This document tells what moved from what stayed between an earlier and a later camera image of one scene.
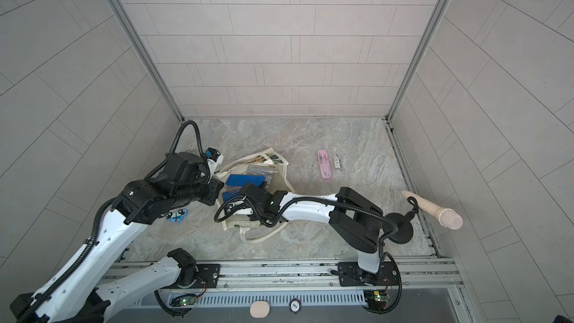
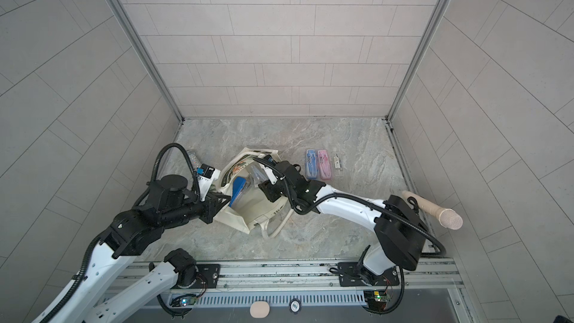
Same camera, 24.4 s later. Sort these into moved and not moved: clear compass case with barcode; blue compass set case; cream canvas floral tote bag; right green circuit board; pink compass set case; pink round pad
Moved: cream canvas floral tote bag; blue compass set case
Not moved: right green circuit board; pink round pad; clear compass case with barcode; pink compass set case
